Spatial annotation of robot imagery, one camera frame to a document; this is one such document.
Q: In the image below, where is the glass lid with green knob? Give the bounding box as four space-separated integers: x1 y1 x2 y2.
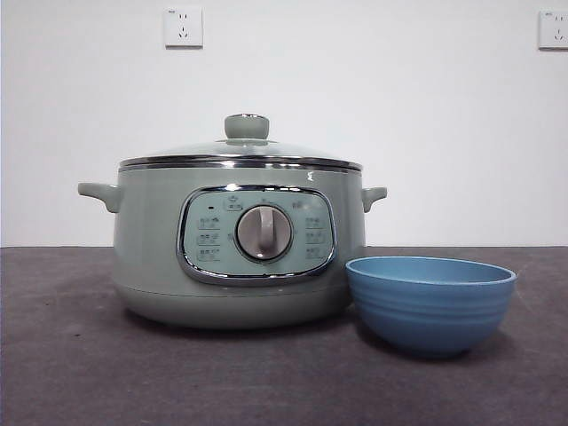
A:
118 113 364 172

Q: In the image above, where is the pale green electric steamer pot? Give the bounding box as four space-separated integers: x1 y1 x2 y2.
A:
77 164 389 330

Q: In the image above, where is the blue ribbed bowl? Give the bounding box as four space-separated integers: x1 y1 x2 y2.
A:
344 255 519 359

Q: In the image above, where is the white wall socket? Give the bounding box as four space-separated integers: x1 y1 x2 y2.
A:
164 6 205 49
537 9 568 51

